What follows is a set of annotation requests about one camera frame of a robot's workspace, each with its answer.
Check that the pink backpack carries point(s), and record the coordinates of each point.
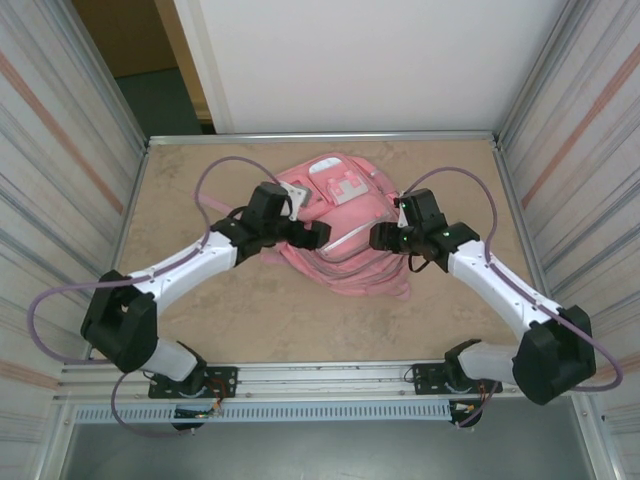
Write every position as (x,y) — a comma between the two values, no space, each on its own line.
(350,270)

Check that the aluminium upright post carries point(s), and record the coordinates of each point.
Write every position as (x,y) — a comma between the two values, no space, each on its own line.
(106,75)
(539,75)

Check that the wide aluminium mounting rail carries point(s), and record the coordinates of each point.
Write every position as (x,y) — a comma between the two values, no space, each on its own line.
(325,375)

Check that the grey metal sheet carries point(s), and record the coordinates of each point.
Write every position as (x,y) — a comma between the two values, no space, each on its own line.
(325,455)

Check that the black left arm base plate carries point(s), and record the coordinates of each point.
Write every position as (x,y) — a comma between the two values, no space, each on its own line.
(222,380)

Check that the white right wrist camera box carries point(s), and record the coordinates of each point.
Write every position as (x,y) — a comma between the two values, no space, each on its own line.
(402,217)

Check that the aluminium side frame rail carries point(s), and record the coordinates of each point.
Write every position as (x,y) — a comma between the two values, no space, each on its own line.
(138,175)
(506,175)

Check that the aluminium table edge rail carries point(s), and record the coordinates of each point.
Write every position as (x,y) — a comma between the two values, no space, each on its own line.
(225,137)

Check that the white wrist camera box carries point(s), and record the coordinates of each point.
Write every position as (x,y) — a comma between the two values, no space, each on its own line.
(402,217)
(297,195)

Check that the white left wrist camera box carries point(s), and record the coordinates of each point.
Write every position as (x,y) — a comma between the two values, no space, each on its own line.
(297,195)

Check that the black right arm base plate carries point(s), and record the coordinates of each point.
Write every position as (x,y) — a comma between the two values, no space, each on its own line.
(425,380)

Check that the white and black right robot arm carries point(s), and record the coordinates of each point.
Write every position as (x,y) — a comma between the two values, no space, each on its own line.
(500,285)

